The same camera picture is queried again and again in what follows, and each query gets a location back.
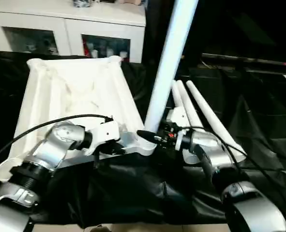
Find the white plastic table top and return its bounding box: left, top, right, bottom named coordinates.
left=0, top=55, right=155, bottom=183

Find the white plastic table leg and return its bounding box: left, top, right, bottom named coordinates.
left=185, top=81, right=247, bottom=162
left=142, top=0, right=199, bottom=148
left=170, top=80, right=204, bottom=164
left=176, top=80, right=204, bottom=129

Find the black metal rod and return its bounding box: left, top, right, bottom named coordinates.
left=202, top=53, right=286, bottom=70

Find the white glass-door cabinet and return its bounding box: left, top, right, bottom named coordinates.
left=0, top=3, right=147, bottom=64

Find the blue white patterned mug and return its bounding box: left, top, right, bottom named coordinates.
left=72, top=0, right=93, bottom=9

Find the black left wrist camera cable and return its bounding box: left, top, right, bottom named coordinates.
left=0, top=114, right=114, bottom=167

